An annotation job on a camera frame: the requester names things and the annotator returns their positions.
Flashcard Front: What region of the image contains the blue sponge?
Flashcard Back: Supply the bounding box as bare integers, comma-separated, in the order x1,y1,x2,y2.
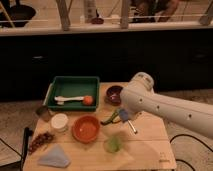
119,109,129,122

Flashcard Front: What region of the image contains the red bowl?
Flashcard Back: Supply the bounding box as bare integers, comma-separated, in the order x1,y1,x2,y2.
71,115,100,144

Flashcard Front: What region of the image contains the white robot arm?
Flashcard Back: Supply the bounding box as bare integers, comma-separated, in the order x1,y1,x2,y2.
120,72,213,139

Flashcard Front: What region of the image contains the purple bowl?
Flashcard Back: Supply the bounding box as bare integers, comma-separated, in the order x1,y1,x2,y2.
105,85,123,106

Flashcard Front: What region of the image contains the orange ball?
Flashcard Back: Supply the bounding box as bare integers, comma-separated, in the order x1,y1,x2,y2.
83,96,94,106

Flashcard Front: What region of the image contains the green vegetable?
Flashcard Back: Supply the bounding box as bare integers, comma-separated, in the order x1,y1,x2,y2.
100,109,121,126

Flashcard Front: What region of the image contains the green plastic tray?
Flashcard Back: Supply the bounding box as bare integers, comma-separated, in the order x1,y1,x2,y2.
45,76,99,111

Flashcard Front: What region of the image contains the green cup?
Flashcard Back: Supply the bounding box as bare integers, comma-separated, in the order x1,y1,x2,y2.
104,136,122,153

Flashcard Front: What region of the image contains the white round container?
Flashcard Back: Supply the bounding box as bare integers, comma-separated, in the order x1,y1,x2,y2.
50,113,69,132

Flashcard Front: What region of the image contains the small metal cup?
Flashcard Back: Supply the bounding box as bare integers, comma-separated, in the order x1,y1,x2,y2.
36,106,51,122

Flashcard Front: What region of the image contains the dark cabinet counter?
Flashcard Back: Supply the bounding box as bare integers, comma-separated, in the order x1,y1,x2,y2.
0,29,213,101

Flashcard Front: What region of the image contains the red grapes bunch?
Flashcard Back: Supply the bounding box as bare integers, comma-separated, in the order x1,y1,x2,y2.
28,132,54,154

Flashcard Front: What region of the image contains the light blue cloth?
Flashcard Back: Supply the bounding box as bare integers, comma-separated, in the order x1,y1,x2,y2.
37,145,71,168

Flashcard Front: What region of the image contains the black table side bracket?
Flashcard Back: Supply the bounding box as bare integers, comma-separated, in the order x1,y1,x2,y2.
20,127,33,171

